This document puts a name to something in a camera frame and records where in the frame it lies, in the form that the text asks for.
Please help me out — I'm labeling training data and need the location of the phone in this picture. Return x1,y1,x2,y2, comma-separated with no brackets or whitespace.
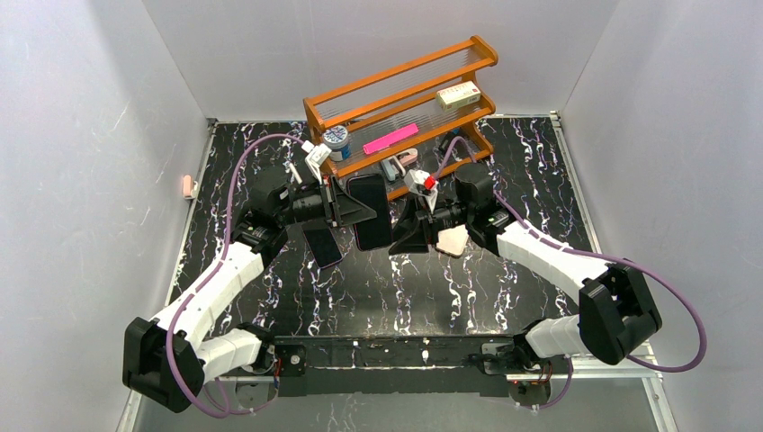
435,224,470,258

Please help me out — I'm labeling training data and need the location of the black smartphone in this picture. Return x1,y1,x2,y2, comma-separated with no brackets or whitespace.
346,173,395,252

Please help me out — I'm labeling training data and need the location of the purple smartphone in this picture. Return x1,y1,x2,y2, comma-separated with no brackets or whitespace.
302,223,343,269

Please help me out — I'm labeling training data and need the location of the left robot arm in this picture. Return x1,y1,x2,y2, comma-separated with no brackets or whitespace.
122,171,390,418

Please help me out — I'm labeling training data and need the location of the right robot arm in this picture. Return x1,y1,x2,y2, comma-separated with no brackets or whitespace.
389,163,662,367

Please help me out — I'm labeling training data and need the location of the purple white pen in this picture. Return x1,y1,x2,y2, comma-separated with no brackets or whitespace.
287,162,303,185

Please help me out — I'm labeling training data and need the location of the pink and blue stapler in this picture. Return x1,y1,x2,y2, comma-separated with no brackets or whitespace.
380,148,418,183

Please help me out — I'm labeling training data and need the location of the blue lidded jar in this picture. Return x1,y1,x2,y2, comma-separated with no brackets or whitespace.
322,125,351,162

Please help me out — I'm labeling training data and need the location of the small black clip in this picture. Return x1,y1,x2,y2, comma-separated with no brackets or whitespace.
437,130,459,154

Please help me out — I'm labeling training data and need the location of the pink flat bar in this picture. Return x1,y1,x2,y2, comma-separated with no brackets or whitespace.
363,123,418,155

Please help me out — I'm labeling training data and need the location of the orange wooden shelf rack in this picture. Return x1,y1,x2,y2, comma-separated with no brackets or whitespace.
303,35,498,178

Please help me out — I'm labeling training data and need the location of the cream rectangular box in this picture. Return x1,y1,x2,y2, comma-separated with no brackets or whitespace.
435,81,481,113

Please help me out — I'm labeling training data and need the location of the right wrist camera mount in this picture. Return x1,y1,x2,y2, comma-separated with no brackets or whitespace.
403,169,438,212

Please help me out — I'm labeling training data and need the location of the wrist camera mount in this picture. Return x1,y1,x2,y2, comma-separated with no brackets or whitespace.
403,169,438,212
301,140,331,184

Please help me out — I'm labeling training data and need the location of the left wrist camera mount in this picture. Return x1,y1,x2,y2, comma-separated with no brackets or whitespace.
301,140,331,184

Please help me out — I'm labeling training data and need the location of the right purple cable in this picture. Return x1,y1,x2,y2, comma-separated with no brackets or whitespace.
432,136,708,410

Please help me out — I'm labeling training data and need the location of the pink wall hook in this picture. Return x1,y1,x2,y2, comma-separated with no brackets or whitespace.
182,175,199,200

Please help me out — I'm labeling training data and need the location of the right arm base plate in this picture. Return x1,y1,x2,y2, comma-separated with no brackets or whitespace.
464,335,553,381

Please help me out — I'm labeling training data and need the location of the aluminium front frame rail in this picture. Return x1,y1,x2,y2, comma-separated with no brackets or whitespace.
116,337,681,432

